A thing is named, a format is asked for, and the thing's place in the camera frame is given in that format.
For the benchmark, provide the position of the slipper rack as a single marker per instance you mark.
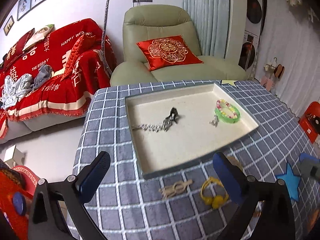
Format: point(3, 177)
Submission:
point(273, 72)

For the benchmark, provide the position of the black claw hair clip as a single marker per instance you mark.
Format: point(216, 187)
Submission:
point(173, 116)

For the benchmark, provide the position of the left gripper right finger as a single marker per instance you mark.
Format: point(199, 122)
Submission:
point(230, 176)

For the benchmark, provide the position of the silver star hair clip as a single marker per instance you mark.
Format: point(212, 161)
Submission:
point(148, 127)

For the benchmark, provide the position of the silver rhinestone brooch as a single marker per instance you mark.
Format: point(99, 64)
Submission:
point(167, 123)

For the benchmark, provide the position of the red blanket covered sofa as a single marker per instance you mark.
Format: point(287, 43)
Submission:
point(74, 53)

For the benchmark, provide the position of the white curtain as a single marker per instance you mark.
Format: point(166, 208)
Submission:
point(292, 37)

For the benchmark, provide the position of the green recliner armchair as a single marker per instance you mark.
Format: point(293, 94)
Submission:
point(148, 22)

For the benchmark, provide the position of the grey clothes pile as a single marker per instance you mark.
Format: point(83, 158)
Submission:
point(15, 91)

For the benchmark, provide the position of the stacked washer dryer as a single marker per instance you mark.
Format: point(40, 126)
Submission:
point(254, 16)

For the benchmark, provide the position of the red embroidered cushion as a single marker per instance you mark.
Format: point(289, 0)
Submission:
point(167, 52)

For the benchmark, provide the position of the flexible phone holder stand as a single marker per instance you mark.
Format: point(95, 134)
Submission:
point(106, 27)

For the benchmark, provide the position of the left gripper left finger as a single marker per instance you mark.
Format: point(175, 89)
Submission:
point(90, 177)

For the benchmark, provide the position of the light blue curtain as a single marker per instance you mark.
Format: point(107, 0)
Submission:
point(211, 20)

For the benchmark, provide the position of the grey checked tablecloth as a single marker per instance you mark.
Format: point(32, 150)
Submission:
point(126, 206)

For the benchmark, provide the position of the beige hair clip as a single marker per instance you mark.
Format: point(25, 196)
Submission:
point(177, 188)

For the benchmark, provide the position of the yellow star patch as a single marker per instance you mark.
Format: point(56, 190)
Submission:
point(229, 82)

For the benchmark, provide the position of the grey rectangular jewelry tray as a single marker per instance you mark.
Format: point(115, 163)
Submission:
point(192, 139)

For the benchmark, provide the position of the small framed wall picture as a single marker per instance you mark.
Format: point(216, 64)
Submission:
point(8, 25)

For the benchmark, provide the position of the blue star patch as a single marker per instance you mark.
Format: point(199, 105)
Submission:
point(292, 182)

